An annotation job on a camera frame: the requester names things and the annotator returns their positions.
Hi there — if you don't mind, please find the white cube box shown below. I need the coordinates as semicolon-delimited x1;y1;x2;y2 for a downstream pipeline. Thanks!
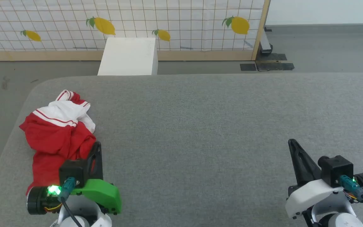
97;37;158;76

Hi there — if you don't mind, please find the grey metal partition foot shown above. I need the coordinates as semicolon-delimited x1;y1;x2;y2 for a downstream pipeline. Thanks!
259;26;274;55

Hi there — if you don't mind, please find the red and white shirt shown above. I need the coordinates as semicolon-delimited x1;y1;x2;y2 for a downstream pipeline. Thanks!
19;90;97;196

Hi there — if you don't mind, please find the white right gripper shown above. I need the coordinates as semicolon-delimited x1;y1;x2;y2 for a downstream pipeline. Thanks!
285;138;363;220

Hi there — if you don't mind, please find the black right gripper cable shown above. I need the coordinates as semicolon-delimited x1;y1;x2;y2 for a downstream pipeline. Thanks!
340;175;363;221

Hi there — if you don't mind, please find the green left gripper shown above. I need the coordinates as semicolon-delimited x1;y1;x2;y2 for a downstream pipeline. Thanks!
26;142;122;215

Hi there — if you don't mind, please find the lemon print partition screen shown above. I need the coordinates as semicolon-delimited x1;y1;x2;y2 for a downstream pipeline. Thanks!
0;0;271;61

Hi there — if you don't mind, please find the large black floor plate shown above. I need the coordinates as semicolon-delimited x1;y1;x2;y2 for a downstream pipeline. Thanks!
255;53;295;72

